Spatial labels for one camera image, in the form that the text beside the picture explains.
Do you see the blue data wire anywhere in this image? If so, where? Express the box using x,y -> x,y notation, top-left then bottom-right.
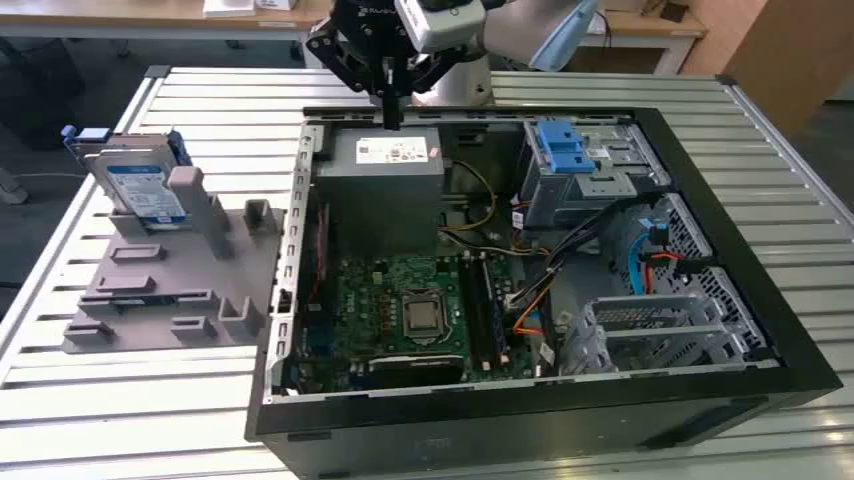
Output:
626,217 -> 674,301

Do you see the red orange power wire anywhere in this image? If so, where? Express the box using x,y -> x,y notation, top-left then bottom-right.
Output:
637,251 -> 721,275

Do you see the black graphics card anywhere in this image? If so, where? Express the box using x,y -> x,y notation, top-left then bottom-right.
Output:
364,352 -> 466,389

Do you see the silver CPU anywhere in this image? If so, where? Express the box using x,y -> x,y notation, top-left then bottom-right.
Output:
404,301 -> 439,332

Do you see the grey power supply unit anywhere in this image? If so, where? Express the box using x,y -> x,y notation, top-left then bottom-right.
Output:
312,125 -> 447,256

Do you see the metal disk bay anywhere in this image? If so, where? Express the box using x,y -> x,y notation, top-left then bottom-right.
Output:
559,293 -> 753,376

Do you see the grey optical drive cage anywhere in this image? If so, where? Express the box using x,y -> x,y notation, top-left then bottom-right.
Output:
519,119 -> 673,231

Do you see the black bin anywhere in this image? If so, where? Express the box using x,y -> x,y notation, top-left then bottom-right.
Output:
0,37 -> 87,154

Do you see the black RAM slot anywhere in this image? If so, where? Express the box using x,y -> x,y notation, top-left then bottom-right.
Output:
460,252 -> 488,370

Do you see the RAM stick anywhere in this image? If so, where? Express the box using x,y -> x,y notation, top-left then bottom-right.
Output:
480,255 -> 512,364

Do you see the yellow cable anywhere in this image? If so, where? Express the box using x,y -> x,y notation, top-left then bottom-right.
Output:
439,158 -> 499,234

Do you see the green motherboard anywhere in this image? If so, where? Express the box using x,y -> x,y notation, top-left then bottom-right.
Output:
292,252 -> 555,396

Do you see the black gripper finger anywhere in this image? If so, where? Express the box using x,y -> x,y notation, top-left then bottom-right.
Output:
394,43 -> 470,131
306,20 -> 395,131

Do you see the grey parts rack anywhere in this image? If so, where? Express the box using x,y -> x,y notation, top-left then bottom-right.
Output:
59,166 -> 290,354

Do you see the hard disk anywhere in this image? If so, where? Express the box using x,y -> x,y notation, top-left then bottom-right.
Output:
60,125 -> 195,236

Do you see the wooden desk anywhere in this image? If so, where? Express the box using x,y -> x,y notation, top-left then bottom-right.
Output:
0,0 -> 709,76

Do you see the black PC case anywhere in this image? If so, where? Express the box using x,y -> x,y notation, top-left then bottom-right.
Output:
243,105 -> 843,480

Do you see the grey desk foot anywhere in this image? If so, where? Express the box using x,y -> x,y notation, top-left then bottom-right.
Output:
0,164 -> 29,206

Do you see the CPU socket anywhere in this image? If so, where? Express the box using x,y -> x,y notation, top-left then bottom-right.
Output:
398,287 -> 448,346

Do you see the thin red wire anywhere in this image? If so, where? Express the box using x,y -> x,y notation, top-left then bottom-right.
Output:
304,202 -> 334,314

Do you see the white paper box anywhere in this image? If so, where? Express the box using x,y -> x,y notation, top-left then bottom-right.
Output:
201,0 -> 256,19

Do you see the black cable bundle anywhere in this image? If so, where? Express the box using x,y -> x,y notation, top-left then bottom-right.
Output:
506,194 -> 669,311

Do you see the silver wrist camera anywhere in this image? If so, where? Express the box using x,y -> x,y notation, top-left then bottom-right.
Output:
392,0 -> 487,53

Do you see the blue plastic drive latch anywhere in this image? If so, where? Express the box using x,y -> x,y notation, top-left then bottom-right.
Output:
535,121 -> 588,175

